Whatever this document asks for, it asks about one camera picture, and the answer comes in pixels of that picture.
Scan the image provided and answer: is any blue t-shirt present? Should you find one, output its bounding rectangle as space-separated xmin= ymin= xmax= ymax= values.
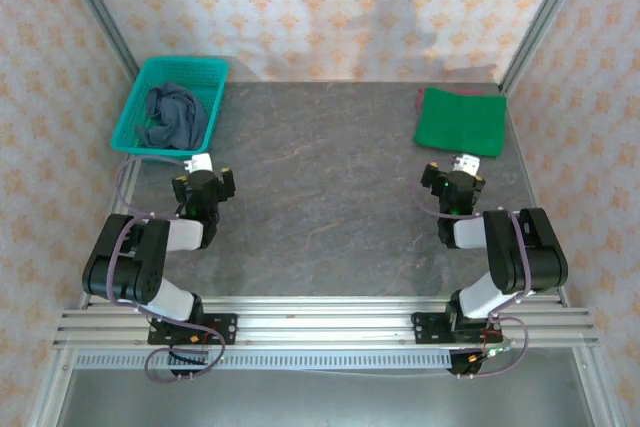
xmin=137 ymin=81 xmax=209 ymax=151

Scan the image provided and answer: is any teal plastic mesh basket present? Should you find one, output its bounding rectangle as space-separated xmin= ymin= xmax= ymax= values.
xmin=109 ymin=56 xmax=231 ymax=166

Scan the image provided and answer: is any green folded t-shirt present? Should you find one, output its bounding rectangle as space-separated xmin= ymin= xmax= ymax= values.
xmin=413 ymin=86 xmax=508 ymax=159

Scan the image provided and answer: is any red folded t-shirt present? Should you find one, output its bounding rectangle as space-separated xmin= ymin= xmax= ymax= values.
xmin=416 ymin=86 xmax=486 ymax=114

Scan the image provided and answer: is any small green circuit board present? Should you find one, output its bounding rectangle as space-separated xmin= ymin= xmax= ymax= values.
xmin=480 ymin=342 xmax=517 ymax=360

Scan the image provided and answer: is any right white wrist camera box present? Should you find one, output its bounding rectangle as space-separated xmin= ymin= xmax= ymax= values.
xmin=452 ymin=153 xmax=483 ymax=176

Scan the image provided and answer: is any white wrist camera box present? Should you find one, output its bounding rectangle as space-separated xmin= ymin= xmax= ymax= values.
xmin=183 ymin=152 xmax=214 ymax=174
xmin=452 ymin=153 xmax=483 ymax=176

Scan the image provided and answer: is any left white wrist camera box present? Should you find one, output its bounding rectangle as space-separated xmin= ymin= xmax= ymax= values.
xmin=183 ymin=152 xmax=214 ymax=174

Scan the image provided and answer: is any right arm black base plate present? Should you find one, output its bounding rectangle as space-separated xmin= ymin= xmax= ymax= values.
xmin=410 ymin=311 xmax=501 ymax=346

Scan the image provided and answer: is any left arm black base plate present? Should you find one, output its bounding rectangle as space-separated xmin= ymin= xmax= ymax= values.
xmin=148 ymin=313 xmax=238 ymax=347

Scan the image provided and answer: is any aluminium mounting rail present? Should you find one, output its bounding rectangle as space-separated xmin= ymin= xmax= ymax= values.
xmin=52 ymin=296 xmax=600 ymax=351

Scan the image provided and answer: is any aluminium frame post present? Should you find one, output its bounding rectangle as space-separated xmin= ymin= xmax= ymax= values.
xmin=52 ymin=0 xmax=142 ymax=82
xmin=498 ymin=0 xmax=595 ymax=94

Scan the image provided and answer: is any grey slotted cable duct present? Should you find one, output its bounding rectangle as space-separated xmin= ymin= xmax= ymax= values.
xmin=74 ymin=350 xmax=454 ymax=371

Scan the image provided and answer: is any aluminium table side rail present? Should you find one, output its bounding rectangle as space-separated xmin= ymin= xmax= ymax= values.
xmin=502 ymin=89 xmax=627 ymax=427
xmin=27 ymin=154 xmax=144 ymax=427

